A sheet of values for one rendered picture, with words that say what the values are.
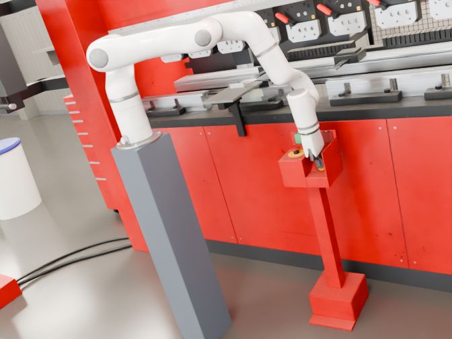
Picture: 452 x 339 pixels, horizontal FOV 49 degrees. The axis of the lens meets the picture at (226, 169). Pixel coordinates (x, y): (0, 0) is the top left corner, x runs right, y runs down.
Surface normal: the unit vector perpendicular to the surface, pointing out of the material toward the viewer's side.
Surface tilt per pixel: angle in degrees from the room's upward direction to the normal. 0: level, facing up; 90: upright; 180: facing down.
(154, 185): 90
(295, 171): 90
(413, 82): 90
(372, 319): 0
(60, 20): 90
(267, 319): 0
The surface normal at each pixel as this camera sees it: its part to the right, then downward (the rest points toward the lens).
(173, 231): 0.73, 0.07
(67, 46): -0.56, 0.45
